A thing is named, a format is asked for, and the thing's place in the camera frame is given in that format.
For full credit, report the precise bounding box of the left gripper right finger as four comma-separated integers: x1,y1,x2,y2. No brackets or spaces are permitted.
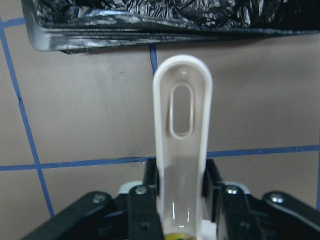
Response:
203,159,320,240

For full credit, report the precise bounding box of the black lined trash bin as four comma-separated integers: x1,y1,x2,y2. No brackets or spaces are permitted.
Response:
21,0,320,54

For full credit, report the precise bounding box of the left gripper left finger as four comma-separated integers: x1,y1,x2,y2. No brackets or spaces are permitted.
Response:
23,159,160,240

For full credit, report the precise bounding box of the beige plastic dustpan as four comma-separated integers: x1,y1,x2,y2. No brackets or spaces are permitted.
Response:
153,54,213,240

